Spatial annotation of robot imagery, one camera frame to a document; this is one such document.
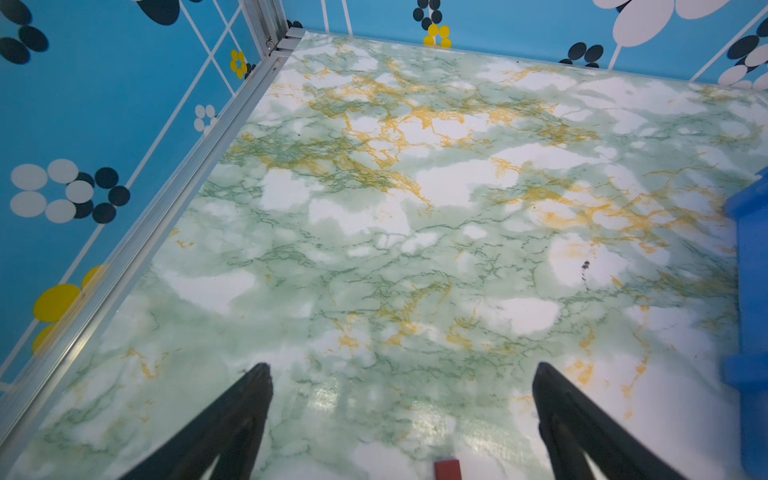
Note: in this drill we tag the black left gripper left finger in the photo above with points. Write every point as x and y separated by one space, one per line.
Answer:
224 438

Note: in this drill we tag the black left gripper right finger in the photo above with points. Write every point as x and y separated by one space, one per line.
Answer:
578 433

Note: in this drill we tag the blue plastic storage bin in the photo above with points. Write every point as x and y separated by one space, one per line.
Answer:
747 370

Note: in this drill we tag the aluminium frame rail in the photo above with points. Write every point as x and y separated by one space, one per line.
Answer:
109 112

